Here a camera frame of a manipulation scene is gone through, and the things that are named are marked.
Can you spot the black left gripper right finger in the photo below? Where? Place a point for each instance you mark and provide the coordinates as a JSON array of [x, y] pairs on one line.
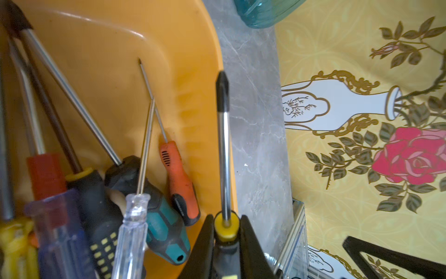
[[253, 263]]

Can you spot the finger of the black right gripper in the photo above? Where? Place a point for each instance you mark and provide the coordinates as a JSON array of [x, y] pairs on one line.
[[425, 268]]

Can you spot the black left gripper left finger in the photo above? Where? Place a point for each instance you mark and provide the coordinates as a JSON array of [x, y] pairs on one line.
[[199, 263]]

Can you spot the small black yellow screwdriver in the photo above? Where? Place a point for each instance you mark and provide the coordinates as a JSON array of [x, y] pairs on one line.
[[226, 254]]

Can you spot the green black handle screwdriver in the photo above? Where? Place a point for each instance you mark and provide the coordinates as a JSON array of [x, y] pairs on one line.
[[166, 236]]

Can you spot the clear handle slim screwdriver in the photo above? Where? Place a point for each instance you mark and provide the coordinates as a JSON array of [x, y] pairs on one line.
[[131, 243]]

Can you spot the red black handle screwdriver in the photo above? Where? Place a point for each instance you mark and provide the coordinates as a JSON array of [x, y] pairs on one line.
[[182, 191]]

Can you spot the large black yellow screwdriver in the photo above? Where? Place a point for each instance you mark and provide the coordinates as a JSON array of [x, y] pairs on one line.
[[100, 216]]

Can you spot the red blue clear screwdriver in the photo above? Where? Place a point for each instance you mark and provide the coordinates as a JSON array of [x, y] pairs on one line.
[[63, 250]]

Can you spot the yellow handle screwdriver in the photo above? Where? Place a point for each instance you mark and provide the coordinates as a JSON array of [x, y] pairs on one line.
[[18, 257]]

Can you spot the yellow plastic storage box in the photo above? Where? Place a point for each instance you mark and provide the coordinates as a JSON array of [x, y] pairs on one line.
[[96, 44]]

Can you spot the teal plastic spray bottle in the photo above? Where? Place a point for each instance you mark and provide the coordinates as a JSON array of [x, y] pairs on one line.
[[262, 14]]

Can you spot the aluminium frame rail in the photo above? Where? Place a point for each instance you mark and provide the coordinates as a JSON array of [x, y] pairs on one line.
[[297, 260]]

